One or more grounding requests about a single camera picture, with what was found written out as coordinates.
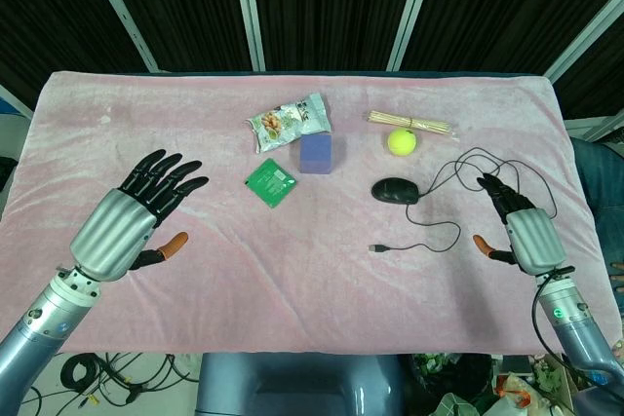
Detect bundle of wooden skewers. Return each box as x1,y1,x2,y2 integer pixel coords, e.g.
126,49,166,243
365,110,459,138

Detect black computer mouse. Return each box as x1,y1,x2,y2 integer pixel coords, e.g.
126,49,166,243
371,176,421,206

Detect pink plush table cloth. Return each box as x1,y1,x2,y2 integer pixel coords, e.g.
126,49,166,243
0,69,624,355

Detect clutter of bags on floor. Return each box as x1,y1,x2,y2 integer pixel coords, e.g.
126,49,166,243
407,351,624,416

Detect blue robot torso base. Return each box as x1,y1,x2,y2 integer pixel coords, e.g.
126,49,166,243
194,352,409,416

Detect person in blue jeans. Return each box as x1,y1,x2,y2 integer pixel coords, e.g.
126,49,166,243
569,135,624,313

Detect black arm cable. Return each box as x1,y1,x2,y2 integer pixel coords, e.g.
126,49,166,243
531,267,576,383

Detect purple foam cube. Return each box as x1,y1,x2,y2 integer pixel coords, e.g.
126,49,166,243
297,132,335,175

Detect green square packet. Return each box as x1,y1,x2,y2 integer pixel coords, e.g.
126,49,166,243
244,158,298,210

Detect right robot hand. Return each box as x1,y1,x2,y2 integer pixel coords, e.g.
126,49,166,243
472,171,575,277

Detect black mouse cable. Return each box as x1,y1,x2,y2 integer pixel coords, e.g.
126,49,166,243
369,146,558,256

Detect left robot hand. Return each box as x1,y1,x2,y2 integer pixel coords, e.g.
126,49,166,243
69,149,210,284

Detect black cables on floor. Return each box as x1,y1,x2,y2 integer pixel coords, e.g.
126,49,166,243
19,352,204,416

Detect white snack bag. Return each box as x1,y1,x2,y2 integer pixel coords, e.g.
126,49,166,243
245,92,333,154

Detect yellow tennis ball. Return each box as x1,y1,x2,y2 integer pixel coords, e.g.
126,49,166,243
387,127,418,157

